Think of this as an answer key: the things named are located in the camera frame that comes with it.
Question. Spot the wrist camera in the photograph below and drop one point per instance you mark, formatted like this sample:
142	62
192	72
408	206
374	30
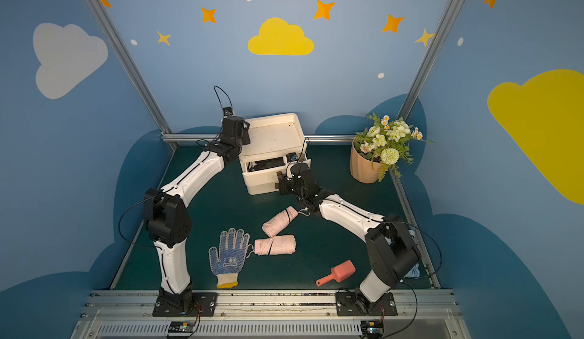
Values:
292	157
228	111

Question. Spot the pink folded umbrella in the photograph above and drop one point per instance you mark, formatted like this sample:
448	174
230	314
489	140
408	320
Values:
281	220
277	245

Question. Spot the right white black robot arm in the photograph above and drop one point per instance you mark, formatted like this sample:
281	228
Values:
391	249

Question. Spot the pink folded umbrella lower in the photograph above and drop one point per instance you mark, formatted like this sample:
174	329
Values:
277	245

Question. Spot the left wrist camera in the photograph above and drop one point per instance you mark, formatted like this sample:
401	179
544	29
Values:
228	111

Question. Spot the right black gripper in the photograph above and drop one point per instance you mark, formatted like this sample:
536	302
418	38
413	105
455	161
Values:
284	185

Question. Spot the black umbrella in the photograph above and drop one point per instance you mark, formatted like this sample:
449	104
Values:
267	164

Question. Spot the peach pot with flowers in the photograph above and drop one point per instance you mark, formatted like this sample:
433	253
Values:
378	149

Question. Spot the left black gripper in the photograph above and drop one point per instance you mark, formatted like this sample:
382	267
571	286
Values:
243	139

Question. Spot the light blue umbrella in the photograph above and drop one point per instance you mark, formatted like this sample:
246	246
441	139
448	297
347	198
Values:
415	271

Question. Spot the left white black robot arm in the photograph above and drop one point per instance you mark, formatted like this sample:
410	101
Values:
165	211

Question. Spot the aluminium front rail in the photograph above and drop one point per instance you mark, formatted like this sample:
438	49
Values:
274	314

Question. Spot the pink plastic scoop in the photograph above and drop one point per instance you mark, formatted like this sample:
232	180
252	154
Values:
338	273

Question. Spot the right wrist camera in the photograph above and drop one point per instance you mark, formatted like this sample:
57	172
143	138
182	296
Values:
292	157

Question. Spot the blue dotted work glove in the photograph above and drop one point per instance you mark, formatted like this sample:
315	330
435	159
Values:
228	258

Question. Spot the white three-drawer cabinet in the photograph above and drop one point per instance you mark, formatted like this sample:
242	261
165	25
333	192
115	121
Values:
271	137

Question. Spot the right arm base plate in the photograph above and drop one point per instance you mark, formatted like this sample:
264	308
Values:
348	303

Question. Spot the pink folded umbrella upper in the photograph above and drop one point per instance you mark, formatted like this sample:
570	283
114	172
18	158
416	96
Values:
281	220

